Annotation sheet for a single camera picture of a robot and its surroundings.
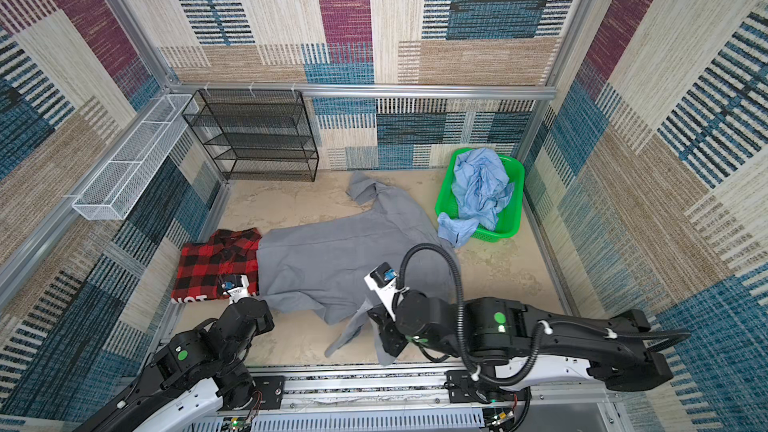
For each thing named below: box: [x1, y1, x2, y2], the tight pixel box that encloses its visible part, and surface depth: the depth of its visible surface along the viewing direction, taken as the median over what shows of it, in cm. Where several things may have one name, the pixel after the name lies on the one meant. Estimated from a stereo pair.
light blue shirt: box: [437, 147, 514, 248], surface depth 107 cm
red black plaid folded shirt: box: [171, 229, 262, 303], surface depth 94 cm
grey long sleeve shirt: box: [257, 172, 457, 366], surface depth 99 cm
